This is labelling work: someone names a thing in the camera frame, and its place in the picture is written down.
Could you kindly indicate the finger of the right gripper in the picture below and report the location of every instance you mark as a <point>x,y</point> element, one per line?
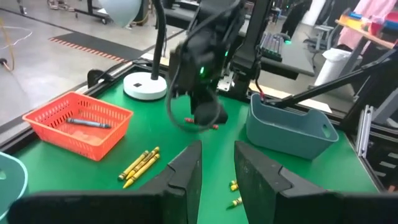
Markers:
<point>213,113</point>
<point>197,101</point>

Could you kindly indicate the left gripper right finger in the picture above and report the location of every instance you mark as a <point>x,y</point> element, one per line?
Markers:
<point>258,186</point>

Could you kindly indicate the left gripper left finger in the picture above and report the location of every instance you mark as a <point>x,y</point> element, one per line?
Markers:
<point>194,186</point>

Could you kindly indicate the red crayon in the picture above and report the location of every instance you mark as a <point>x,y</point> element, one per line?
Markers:
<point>188,119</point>

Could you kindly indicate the grey-blue crayon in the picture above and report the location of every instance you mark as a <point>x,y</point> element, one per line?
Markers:
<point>87,123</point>

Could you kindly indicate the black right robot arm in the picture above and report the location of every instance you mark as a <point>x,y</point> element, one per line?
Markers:
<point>252,46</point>

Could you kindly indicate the green crayon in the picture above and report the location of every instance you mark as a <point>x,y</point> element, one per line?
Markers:
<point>237,201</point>

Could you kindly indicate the small blue-grey plastic bin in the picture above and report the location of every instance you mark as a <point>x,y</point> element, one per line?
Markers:
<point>280,137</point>

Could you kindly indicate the white gooseneck desk lamp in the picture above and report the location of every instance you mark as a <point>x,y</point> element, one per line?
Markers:
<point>144,88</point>

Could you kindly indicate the backlit black keyboard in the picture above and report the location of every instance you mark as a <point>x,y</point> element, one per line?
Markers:
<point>273,46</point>

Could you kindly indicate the grey keyboard shelf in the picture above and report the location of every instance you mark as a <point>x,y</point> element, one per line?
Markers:
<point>295,59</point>

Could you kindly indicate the black floor mat orange stripes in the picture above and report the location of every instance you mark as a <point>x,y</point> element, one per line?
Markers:
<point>102,46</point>

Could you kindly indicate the orange mesh basket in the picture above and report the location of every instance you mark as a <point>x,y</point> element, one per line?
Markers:
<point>93,140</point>

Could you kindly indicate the green felt mat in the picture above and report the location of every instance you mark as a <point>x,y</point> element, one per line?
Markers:
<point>77,174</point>

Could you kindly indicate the grey chair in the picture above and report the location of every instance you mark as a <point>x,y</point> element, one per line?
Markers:
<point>323,31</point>

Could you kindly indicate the white bin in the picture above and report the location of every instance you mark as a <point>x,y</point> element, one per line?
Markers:
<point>335,68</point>

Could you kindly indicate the wooden table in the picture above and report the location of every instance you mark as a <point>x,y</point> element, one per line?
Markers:
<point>367,35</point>

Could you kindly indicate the pink cloth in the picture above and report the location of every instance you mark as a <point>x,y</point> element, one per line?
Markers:
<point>367,12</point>

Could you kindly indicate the large teal plastic bin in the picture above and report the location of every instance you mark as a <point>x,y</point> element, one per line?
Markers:
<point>12,180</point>

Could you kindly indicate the silver mounting bracket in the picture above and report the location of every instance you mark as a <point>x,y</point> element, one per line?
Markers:
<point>225,82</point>

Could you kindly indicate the silver aluminium rail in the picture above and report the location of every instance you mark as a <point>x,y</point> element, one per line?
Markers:
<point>362,133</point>

